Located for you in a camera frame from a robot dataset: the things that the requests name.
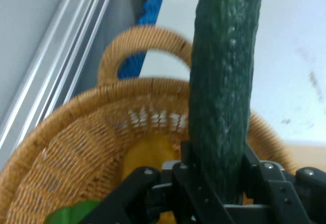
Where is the woven wicker basket with handles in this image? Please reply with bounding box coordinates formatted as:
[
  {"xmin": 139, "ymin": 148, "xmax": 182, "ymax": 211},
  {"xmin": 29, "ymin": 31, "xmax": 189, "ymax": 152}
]
[{"xmin": 0, "ymin": 25, "xmax": 298, "ymax": 224}]

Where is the dark green cucumber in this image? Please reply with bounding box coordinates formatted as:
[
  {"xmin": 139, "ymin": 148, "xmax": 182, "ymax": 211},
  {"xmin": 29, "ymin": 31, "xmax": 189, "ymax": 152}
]
[{"xmin": 187, "ymin": 0, "xmax": 264, "ymax": 206}]

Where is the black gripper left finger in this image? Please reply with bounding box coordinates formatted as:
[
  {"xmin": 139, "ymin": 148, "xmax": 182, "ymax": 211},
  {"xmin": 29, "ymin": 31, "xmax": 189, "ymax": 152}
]
[{"xmin": 81, "ymin": 139, "xmax": 235, "ymax": 224}]

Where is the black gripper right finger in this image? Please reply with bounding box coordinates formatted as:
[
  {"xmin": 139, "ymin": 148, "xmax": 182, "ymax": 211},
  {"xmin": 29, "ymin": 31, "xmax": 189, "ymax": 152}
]
[{"xmin": 240, "ymin": 145, "xmax": 326, "ymax": 224}]

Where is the yellow bell pepper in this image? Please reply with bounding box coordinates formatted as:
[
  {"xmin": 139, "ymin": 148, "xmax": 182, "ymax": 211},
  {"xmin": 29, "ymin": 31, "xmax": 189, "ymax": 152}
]
[{"xmin": 121, "ymin": 134, "xmax": 183, "ymax": 224}]

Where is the bamboo cutting board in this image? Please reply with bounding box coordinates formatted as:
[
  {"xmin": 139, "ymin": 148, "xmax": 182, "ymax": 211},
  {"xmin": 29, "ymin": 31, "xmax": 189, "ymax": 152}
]
[{"xmin": 279, "ymin": 143, "xmax": 326, "ymax": 175}]

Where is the blue cloth object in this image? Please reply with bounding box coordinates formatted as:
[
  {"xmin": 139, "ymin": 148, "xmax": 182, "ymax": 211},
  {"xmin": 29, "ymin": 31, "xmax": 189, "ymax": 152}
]
[{"xmin": 117, "ymin": 0, "xmax": 167, "ymax": 80}]

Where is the green bell pepper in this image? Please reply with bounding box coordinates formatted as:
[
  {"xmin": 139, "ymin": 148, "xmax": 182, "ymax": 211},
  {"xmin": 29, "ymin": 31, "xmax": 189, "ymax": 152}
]
[{"xmin": 43, "ymin": 199, "xmax": 103, "ymax": 224}]

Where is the aluminium frame rail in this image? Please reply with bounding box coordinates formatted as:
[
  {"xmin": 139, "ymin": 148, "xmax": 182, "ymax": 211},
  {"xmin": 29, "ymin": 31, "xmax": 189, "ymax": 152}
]
[{"xmin": 0, "ymin": 0, "xmax": 121, "ymax": 172}]

